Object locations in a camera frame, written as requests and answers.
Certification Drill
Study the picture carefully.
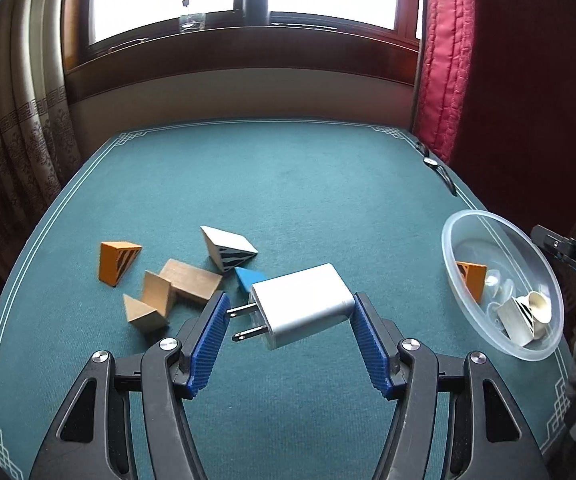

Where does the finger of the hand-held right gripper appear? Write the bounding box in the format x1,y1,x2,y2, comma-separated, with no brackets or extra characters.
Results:
530,225,576,263

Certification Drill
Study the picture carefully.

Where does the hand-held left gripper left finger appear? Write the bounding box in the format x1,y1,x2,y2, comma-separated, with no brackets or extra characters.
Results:
28,291,232,480

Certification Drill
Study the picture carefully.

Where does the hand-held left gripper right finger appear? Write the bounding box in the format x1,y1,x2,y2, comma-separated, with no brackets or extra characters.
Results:
352,291,551,480

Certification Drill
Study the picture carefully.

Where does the natural wooden block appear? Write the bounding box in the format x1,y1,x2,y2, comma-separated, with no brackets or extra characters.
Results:
142,258,225,322

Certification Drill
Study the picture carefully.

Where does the blue block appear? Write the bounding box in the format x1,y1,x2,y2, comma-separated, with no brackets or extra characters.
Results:
234,266,269,295

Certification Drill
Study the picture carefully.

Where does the clear plastic bowl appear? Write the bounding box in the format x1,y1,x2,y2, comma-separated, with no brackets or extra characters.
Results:
441,209,565,362

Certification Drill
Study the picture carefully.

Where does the white charger plug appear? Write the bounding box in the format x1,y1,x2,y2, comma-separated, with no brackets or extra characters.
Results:
225,262,356,352

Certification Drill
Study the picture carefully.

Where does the small cream cup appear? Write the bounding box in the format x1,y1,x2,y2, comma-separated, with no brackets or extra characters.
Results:
527,290,555,325

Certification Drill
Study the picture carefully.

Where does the small wooden triangular block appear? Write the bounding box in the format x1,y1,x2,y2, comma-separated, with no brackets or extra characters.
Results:
122,293,171,337

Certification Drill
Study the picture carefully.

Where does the orange striped wedge block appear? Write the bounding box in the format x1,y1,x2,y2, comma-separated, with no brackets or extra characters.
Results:
98,241,143,288
455,261,489,305

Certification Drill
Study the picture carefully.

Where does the white striped wedge block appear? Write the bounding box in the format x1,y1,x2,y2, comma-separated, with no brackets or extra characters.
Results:
498,296,545,347
200,225,259,275

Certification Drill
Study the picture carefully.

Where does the green table mat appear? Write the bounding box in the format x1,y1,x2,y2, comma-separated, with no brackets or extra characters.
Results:
0,119,576,480

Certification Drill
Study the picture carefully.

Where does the red quilted curtain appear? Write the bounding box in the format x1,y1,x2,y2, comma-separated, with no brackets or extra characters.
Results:
410,0,576,261

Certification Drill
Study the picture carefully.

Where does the beige patterned curtain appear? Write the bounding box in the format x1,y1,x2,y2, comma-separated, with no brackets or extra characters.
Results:
0,0,83,281

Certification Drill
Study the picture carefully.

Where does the clear drinking glass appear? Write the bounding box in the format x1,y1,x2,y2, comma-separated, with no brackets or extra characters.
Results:
179,0,207,32

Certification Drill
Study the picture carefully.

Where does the black strap wristwatch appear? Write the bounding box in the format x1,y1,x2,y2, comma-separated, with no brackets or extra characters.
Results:
415,140,459,197

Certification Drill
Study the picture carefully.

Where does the wooden window frame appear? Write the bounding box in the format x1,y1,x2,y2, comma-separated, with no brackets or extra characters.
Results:
62,0,426,106

